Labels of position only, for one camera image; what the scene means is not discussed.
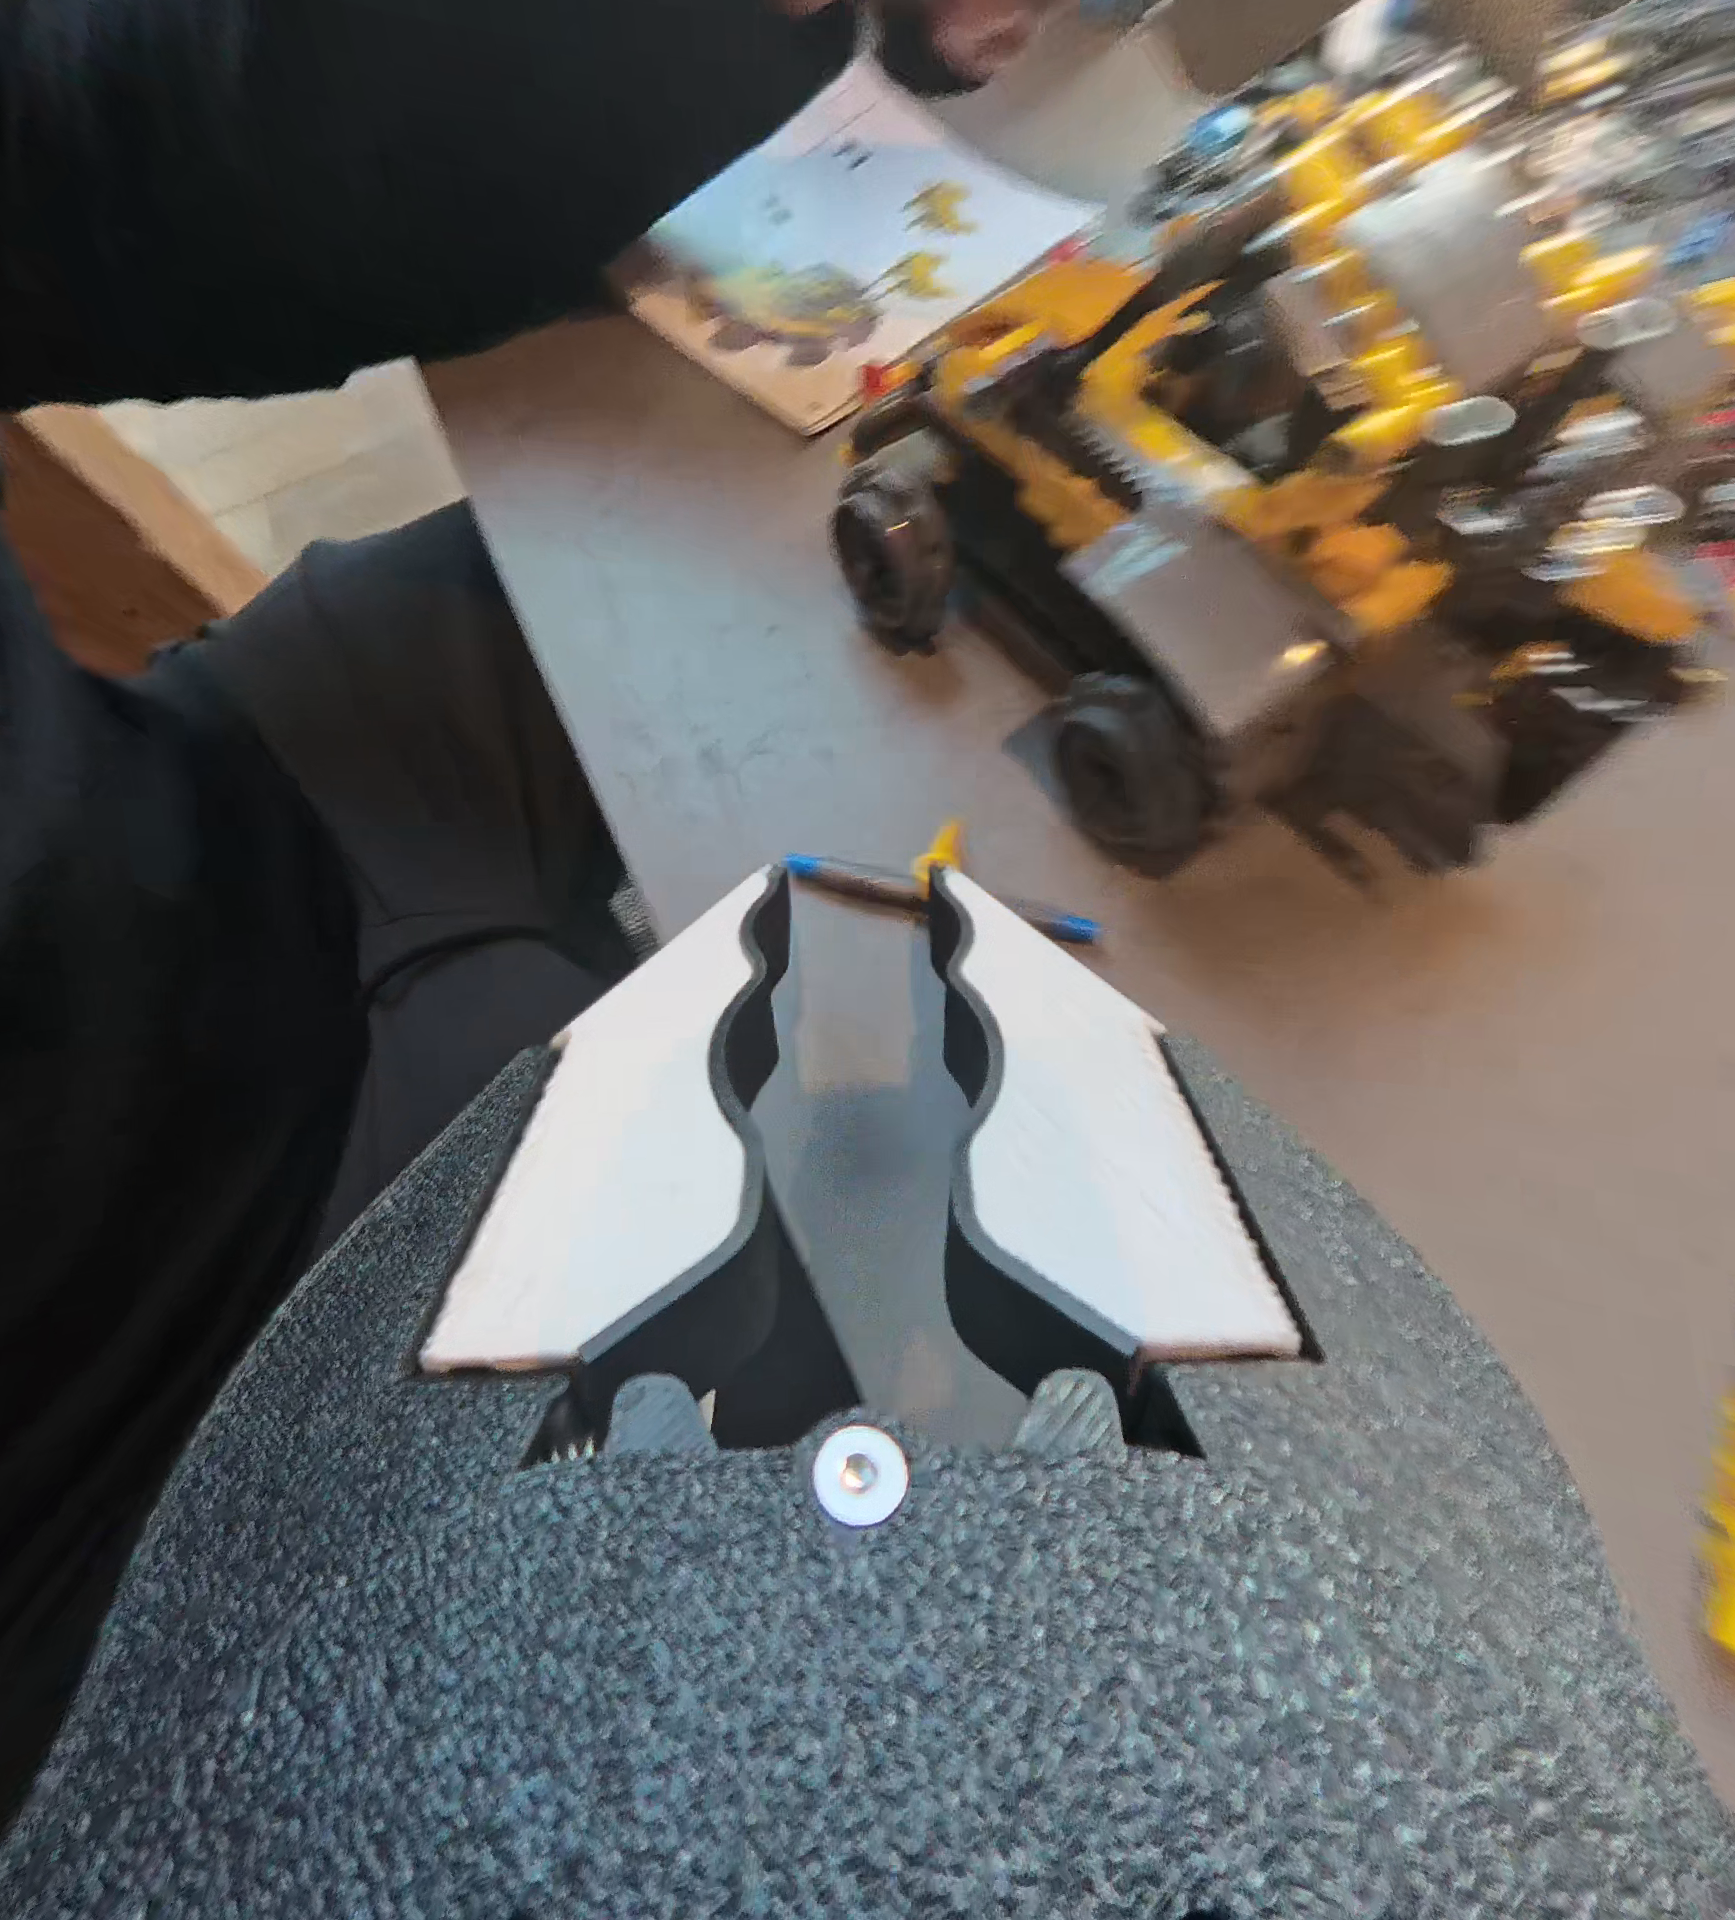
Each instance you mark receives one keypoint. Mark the yellow grey brick vehicle model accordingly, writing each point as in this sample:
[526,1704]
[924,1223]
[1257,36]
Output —
[1257,571]

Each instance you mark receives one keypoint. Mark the person's left forearm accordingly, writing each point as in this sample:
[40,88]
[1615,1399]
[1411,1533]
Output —
[356,180]

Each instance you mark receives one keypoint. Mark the instruction booklet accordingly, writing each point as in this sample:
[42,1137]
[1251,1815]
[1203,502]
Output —
[868,255]

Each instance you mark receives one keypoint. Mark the black axle with blue ends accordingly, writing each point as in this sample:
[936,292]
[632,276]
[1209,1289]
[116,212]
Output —
[874,884]

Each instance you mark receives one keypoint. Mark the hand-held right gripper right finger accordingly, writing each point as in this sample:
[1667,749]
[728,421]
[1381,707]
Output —
[1108,1170]

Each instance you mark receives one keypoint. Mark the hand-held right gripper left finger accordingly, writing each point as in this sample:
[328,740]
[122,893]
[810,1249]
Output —
[612,1170]

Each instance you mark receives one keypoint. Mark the person's black clothing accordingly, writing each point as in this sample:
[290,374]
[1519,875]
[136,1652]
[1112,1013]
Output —
[132,900]

